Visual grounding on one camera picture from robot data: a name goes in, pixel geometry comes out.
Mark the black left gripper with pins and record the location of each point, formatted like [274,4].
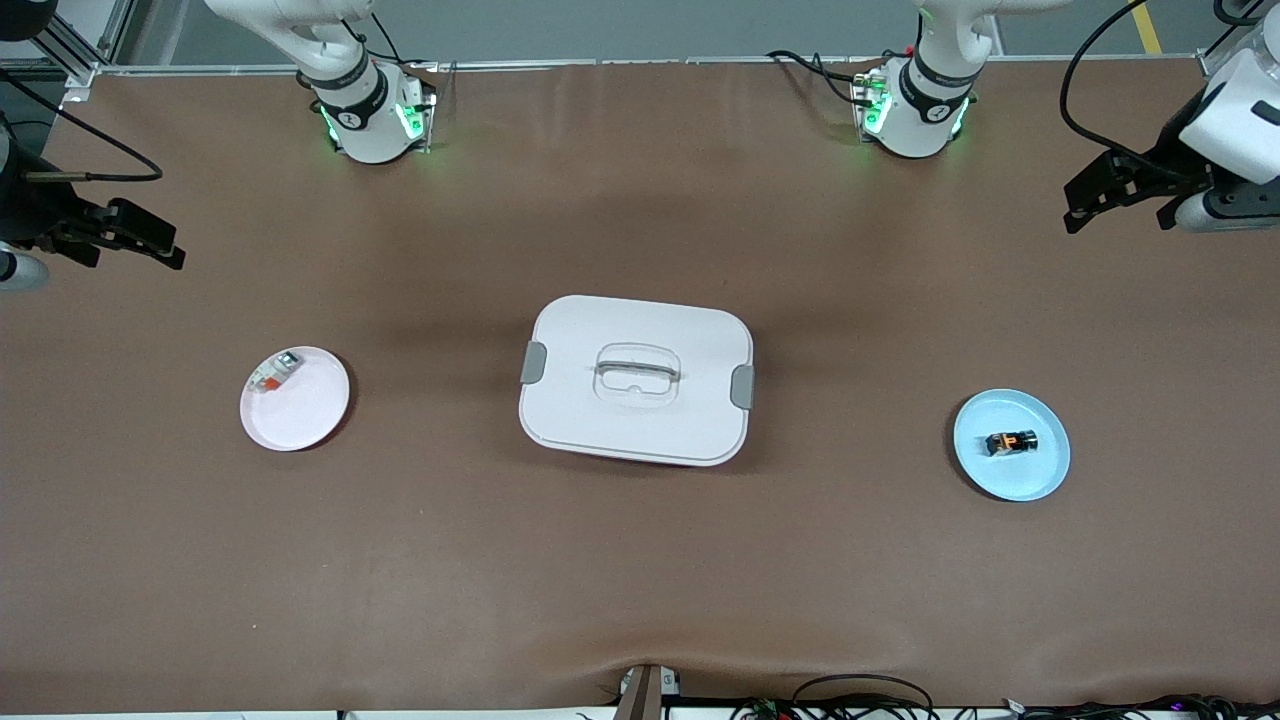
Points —
[1166,172]

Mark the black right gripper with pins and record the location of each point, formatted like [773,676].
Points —
[42,213]

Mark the white lidded storage box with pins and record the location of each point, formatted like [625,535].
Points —
[640,420]

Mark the pink round plate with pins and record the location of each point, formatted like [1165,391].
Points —
[295,428]

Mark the light blue round plate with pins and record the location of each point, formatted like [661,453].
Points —
[1010,480]

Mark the aluminium frame strut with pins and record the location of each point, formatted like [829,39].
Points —
[75,55]
[1220,55]

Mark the aluminium table edge rail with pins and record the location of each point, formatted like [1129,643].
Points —
[650,62]

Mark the brown camera mount post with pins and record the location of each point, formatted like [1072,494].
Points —
[640,695]

